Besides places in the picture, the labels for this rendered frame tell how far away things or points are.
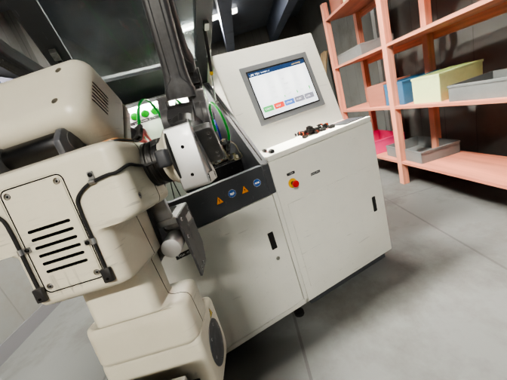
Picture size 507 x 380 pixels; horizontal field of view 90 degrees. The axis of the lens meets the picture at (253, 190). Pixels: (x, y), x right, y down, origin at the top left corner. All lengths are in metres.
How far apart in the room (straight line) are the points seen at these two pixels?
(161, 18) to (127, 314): 0.57
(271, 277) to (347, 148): 0.83
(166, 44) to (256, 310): 1.30
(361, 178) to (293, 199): 0.47
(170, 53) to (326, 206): 1.16
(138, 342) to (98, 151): 0.40
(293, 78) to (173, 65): 1.20
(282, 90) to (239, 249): 0.97
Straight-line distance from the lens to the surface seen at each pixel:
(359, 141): 1.61
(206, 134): 0.48
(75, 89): 0.52
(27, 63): 1.03
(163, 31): 0.61
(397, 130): 2.99
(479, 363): 1.55
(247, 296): 1.45
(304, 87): 1.73
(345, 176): 1.56
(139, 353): 0.66
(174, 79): 0.59
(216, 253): 1.28
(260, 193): 1.27
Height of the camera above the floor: 1.21
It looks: 17 degrees down
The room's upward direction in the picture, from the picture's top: 18 degrees counter-clockwise
